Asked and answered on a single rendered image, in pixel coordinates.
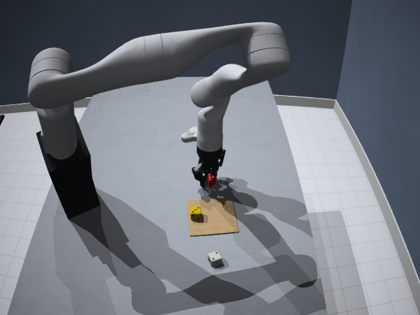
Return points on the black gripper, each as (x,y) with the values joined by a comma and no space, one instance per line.
(207,166)

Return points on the red die with white pips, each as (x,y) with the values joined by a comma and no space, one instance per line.
(211,180)

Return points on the white die with black pips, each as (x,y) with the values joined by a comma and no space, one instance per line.
(214,258)

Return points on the tan flat mat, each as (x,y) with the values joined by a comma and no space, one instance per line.
(217,217)

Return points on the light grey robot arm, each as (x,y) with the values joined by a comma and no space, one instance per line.
(154,58)

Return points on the yellow die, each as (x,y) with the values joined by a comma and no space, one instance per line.
(195,213)

